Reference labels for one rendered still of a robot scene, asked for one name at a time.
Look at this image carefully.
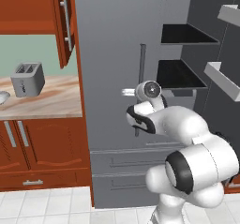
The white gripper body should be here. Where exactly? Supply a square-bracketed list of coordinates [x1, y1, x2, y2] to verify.
[121, 87, 138, 98]

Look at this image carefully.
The grey fridge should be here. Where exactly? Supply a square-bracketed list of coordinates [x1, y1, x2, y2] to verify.
[73, 0, 240, 210]

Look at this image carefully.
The black fridge shelf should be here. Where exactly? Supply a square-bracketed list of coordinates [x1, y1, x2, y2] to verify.
[160, 23, 221, 46]
[156, 59, 208, 91]

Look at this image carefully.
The grey fridge crisper drawer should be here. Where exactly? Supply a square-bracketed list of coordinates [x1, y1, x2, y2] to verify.
[160, 88, 198, 111]

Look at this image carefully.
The open grey fridge door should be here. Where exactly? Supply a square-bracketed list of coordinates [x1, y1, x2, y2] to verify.
[187, 0, 240, 147]

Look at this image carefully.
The grey freezer drawer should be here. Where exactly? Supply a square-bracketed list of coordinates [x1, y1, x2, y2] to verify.
[89, 146, 188, 176]
[91, 171, 163, 210]

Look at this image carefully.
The red-brown base cupboard door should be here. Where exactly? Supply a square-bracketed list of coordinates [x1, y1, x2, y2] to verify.
[0, 120, 31, 173]
[15, 117, 87, 172]

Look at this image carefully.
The pale grey door bin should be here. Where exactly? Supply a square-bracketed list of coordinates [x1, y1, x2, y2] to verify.
[203, 61, 240, 102]
[217, 4, 240, 28]

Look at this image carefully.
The grey toaster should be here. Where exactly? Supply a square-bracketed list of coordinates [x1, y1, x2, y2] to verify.
[9, 61, 47, 98]

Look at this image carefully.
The red-brown drawer front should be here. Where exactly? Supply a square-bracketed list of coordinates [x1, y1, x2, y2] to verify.
[0, 168, 92, 192]

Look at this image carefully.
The white bowl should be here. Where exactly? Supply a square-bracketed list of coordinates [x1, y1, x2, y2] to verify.
[0, 90, 11, 107]

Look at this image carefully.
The grey fridge door handle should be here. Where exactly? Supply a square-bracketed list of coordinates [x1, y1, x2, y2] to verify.
[134, 43, 147, 138]

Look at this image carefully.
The grey freezer drawer handle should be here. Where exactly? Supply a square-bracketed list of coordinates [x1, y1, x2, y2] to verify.
[110, 179, 148, 190]
[109, 157, 167, 169]

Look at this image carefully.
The red-brown wall cupboard door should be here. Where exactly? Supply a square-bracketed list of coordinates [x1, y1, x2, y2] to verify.
[51, 0, 76, 69]

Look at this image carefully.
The silver wall cupboard handle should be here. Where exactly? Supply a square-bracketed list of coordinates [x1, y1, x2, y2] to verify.
[59, 0, 73, 52]

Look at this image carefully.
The silver base cupboard handle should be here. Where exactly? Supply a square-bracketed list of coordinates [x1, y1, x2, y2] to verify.
[16, 120, 30, 148]
[3, 120, 18, 148]

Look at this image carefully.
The silver drawer handle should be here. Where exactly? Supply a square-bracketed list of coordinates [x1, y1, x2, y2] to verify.
[22, 179, 44, 187]

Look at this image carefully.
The red-brown wall cupboard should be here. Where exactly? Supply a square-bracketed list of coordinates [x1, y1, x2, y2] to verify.
[0, 0, 78, 69]

